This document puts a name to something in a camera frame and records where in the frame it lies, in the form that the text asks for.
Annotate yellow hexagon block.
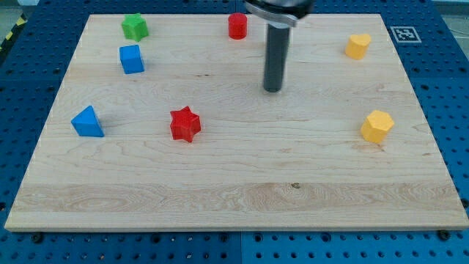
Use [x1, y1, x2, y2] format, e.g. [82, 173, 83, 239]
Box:
[360, 110, 394, 144]

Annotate blue triangle block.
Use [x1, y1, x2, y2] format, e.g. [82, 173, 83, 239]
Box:
[71, 106, 105, 137]

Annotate yellow heart block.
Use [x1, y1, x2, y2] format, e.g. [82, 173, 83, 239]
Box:
[344, 34, 372, 60]

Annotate black yellow hazard tape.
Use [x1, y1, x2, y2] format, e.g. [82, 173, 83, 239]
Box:
[1, 13, 28, 53]

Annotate red star block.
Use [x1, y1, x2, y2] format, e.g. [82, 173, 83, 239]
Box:
[170, 106, 202, 142]

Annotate blue cube block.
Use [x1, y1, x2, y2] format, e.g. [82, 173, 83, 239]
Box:
[119, 45, 144, 74]

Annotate wooden board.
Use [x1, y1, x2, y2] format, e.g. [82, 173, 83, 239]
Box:
[5, 14, 468, 232]

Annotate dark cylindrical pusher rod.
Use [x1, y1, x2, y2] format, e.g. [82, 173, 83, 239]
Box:
[263, 23, 290, 92]

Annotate green star block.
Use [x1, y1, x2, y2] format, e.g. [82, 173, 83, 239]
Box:
[121, 13, 149, 42]

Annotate red cylinder block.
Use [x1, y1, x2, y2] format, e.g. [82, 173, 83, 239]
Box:
[228, 12, 248, 40]

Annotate fiducial marker tag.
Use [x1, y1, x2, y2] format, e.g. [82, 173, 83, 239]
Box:
[390, 26, 421, 43]

